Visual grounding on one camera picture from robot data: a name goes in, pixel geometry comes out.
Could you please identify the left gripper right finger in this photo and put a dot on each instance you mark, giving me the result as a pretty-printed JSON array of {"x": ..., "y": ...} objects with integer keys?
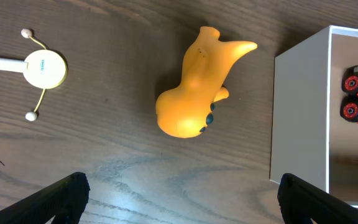
[{"x": 303, "y": 203}]

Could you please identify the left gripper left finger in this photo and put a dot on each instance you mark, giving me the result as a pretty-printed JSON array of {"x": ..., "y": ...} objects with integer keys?
[{"x": 62, "y": 202}]

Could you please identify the white cardboard box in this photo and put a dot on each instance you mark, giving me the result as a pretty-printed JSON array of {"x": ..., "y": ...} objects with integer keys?
[{"x": 309, "y": 137}]

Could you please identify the orange rubber dinosaur toy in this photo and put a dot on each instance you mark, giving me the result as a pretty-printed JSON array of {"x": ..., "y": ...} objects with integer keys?
[{"x": 187, "y": 110}]

